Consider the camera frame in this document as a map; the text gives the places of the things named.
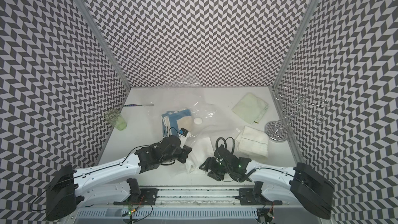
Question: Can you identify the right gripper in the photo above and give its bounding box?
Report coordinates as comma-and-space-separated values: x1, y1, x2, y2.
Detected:
199, 157, 232, 181

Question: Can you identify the blue and cream towel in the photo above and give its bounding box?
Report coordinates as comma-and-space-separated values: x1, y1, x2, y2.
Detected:
161, 109, 193, 135

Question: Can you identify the clear plastic vacuum bag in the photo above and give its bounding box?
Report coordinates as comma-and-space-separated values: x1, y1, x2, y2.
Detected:
142, 86, 241, 156

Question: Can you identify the white towel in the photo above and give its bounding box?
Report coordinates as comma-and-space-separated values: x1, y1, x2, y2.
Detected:
185, 137, 214, 175
236, 126, 269, 158

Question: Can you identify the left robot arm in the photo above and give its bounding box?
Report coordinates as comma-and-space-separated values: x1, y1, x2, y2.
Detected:
45, 135, 192, 222

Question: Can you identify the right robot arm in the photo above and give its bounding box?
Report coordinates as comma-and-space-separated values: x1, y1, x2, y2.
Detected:
200, 145, 334, 219

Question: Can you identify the white vacuum bag valve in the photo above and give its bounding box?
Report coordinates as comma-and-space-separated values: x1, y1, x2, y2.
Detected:
194, 117, 203, 125

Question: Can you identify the pale green folded cloth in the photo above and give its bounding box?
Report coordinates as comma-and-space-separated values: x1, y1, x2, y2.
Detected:
232, 93, 268, 124

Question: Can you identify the purple toothbrush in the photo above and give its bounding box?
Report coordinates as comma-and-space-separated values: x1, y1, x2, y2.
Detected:
123, 104, 154, 107

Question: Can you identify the green plastic cup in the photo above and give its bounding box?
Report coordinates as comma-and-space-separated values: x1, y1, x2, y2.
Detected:
104, 109, 127, 131

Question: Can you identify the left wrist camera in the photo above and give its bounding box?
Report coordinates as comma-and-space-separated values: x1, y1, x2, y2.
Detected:
178, 128, 190, 148

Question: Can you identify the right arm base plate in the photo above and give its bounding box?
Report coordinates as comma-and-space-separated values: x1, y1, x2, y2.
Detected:
235, 188, 283, 206

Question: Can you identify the aluminium frame rail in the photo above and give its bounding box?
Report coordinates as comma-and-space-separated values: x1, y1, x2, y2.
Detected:
66, 186, 330, 209

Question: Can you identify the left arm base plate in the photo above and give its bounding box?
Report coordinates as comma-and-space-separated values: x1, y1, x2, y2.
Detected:
113, 188, 159, 206

